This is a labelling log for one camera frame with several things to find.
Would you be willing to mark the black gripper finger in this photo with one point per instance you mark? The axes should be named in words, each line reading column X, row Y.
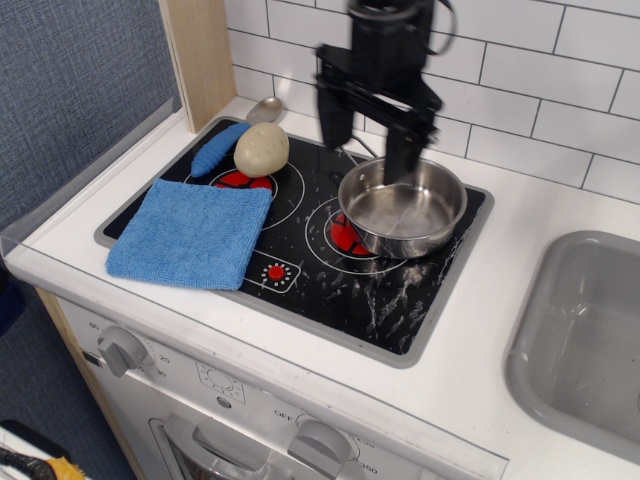
column 403, row 149
column 336, row 117

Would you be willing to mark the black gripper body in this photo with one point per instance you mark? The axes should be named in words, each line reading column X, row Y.
column 381, row 70

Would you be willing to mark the stainless steel pot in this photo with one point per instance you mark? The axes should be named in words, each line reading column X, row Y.
column 409, row 219

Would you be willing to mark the metal spoon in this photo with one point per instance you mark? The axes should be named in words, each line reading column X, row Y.
column 268, row 110

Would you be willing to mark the beige toy potato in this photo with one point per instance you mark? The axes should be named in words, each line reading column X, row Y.
column 262, row 150

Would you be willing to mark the blue ridged toy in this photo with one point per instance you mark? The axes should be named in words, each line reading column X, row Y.
column 212, row 153

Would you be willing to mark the black toy stovetop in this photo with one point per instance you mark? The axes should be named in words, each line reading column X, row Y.
column 309, row 270

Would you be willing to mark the blue cloth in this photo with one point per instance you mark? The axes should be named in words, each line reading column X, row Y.
column 192, row 236

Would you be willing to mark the grey sink basin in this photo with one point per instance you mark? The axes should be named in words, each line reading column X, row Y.
column 573, row 365

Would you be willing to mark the grey right oven knob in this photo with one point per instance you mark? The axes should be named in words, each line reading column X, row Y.
column 321, row 448

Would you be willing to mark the grey oven knob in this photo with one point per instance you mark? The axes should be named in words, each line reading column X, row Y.
column 121, row 350
column 321, row 448

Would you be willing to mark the grey left oven knob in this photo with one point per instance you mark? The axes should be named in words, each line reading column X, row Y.
column 121, row 350

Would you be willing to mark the white toy oven front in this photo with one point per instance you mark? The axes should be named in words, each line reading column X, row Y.
column 179, row 418

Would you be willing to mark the yellow object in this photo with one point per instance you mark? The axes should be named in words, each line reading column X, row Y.
column 65, row 470

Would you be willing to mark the wooden post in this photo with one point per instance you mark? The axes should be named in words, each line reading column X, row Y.
column 200, row 50

